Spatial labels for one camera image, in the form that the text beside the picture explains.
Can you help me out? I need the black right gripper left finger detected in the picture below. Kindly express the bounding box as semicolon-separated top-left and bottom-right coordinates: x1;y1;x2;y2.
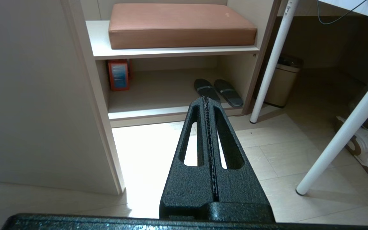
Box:
159;97;219;221

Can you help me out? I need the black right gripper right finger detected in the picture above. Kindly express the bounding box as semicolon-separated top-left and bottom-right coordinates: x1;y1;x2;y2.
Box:
206;97;275;223

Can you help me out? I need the black slipper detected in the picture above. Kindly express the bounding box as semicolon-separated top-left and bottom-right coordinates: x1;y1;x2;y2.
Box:
194;79;221;104
214;79;244;108

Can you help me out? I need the beige metal trash bin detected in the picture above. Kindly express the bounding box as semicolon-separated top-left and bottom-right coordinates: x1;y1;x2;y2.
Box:
263;54;303;108

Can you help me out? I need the orange box with blue label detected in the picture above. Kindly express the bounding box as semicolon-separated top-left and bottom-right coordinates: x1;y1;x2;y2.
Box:
108;59;132;92

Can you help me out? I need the white table with round legs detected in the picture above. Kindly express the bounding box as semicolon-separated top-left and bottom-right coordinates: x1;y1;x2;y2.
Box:
249;0;368;196

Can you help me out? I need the white bench shelf cabinet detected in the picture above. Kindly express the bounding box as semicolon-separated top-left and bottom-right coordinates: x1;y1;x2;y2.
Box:
80;0;282;129

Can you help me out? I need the thin teal cable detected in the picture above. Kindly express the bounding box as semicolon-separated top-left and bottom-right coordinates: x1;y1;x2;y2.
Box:
316;0;368;25

